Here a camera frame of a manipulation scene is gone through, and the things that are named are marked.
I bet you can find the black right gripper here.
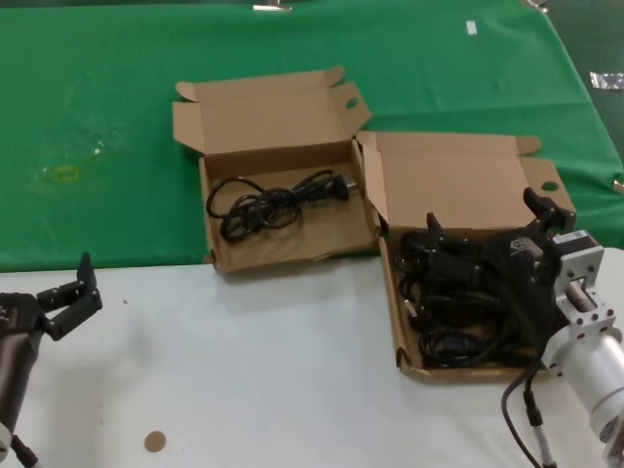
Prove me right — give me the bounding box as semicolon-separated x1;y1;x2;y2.
426;187;578;352

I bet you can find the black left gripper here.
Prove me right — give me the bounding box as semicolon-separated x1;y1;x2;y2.
0;252;104;342

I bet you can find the black power cable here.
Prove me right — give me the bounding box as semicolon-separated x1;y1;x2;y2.
402;280;513;332
207;168;360;242
417;327;540;370
397;232;440;279

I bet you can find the open brown cardboard box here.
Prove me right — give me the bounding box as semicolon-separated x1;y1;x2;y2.
171;66;382;274
356;130;579;381

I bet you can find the clear tape scrap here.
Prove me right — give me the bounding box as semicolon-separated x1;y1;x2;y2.
90;127;121;157

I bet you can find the crumpled silver foil piece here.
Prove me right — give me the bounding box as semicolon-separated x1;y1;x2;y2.
589;71;624;92

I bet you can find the green table cloth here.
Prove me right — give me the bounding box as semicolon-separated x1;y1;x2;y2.
0;0;624;274

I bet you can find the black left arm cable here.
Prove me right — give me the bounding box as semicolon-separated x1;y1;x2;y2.
9;433;40;468

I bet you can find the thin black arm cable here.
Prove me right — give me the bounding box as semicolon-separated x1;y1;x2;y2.
501;358;550;468

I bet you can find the cable with metal connector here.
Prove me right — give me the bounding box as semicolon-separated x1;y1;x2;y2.
522;370;558;468

